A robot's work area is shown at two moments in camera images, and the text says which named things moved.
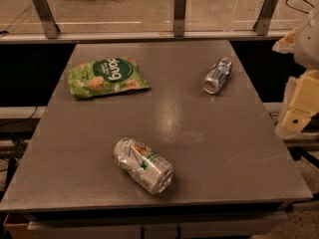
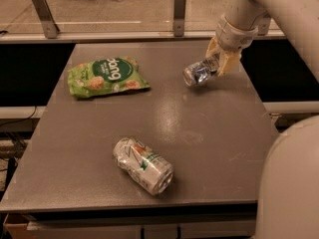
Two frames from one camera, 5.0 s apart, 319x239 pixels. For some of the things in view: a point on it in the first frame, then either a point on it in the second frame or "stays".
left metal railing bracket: x=47 y=19 stays
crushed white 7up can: x=146 y=166 stays
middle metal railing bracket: x=179 y=13 stays
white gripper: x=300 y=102 to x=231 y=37
